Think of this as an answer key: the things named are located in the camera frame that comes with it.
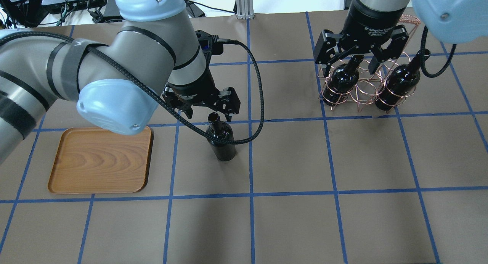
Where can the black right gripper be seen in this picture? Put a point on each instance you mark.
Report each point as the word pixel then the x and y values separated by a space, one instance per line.
pixel 369 24

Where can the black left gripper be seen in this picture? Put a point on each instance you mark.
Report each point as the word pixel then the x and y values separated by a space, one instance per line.
pixel 195 88

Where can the black wine bottle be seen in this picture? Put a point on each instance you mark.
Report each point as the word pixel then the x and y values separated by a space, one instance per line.
pixel 223 131
pixel 342 81
pixel 403 79

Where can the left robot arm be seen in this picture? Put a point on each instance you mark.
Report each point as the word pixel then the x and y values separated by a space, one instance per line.
pixel 155 59

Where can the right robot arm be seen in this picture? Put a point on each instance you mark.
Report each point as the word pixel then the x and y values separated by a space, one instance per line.
pixel 453 21

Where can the wooden tray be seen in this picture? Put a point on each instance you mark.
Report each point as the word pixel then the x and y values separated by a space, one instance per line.
pixel 97 161

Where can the copper wire wine basket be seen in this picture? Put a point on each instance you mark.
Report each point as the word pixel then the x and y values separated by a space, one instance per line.
pixel 370 86

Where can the aluminium frame post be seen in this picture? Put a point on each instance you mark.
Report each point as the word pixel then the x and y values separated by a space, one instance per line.
pixel 245 9

